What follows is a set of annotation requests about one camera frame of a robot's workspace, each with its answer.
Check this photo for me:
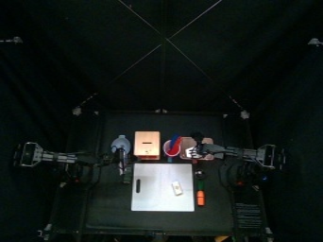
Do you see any orange marker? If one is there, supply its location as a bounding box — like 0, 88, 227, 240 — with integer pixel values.
195, 169, 207, 207

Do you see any small white rectangular block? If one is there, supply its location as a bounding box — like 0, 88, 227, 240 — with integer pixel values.
171, 181, 186, 197

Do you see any thin white cord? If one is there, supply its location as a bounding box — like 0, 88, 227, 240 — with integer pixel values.
77, 0, 223, 110
116, 0, 247, 112

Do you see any white cutting board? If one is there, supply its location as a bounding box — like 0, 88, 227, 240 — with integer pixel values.
129, 163, 196, 213

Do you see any light wooden box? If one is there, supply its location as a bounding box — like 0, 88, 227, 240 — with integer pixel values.
132, 130, 163, 161

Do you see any white printed label sticker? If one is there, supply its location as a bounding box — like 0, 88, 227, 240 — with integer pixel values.
234, 201, 263, 231

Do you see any red utensil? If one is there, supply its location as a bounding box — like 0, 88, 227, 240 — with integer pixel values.
174, 135, 186, 150

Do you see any blue utensil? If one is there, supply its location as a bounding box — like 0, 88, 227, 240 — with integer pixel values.
167, 134, 180, 164

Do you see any clear plastic bottle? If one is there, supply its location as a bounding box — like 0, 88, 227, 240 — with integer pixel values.
109, 134, 132, 155

